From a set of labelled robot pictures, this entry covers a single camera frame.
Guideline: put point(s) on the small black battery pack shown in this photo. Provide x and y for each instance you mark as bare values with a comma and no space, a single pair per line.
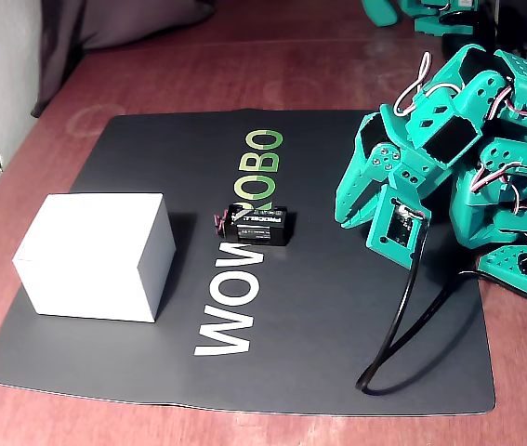
258,227

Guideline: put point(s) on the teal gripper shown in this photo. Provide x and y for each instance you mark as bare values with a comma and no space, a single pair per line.
369,169

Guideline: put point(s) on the teal second robot arm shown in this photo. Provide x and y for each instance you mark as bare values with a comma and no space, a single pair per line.
444,21

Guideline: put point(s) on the white cardboard box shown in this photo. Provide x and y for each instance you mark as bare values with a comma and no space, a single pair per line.
86,251

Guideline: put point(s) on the teal wrist camera housing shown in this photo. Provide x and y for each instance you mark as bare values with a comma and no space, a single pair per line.
398,223

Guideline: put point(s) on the black mat with WOWROBO print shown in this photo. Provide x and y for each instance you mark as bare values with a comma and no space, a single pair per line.
105,362

